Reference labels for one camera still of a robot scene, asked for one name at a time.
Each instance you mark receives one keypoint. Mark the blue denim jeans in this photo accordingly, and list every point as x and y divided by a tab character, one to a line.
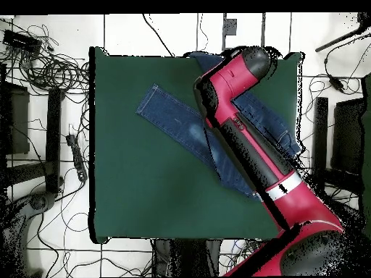
174	115

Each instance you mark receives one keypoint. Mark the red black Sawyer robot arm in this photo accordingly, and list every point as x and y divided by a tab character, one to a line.
295	202

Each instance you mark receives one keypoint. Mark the dark flat panel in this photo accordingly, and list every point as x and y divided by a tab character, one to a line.
347	136
18	121

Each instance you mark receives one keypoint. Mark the dark green table cloth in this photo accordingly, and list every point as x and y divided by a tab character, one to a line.
145	188

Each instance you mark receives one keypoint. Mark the black power strip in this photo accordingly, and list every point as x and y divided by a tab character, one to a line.
77	157

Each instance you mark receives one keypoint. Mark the black wheeled chair base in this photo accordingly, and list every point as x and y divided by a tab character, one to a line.
39	201

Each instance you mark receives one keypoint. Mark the black power adapter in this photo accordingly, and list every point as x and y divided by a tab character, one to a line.
336	82

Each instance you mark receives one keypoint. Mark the black tripod pole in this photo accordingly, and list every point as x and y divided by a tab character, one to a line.
336	42

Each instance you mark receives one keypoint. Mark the black electronics box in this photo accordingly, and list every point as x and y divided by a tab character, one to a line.
21	42

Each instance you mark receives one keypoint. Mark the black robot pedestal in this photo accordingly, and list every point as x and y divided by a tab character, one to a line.
188	257

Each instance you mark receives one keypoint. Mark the black stand base frame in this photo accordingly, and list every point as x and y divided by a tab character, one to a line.
321	139
53	139

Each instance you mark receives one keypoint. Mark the grey square floor frame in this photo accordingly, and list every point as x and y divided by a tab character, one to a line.
230	27

